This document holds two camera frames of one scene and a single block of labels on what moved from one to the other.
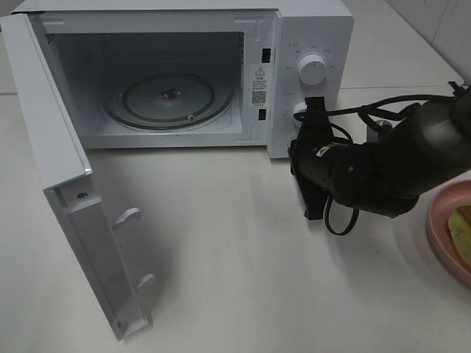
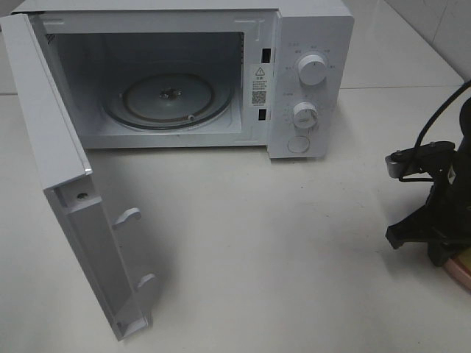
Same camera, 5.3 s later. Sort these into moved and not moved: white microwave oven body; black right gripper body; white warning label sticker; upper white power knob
Moved: black right gripper body
Not moved: white microwave oven body; white warning label sticker; upper white power knob
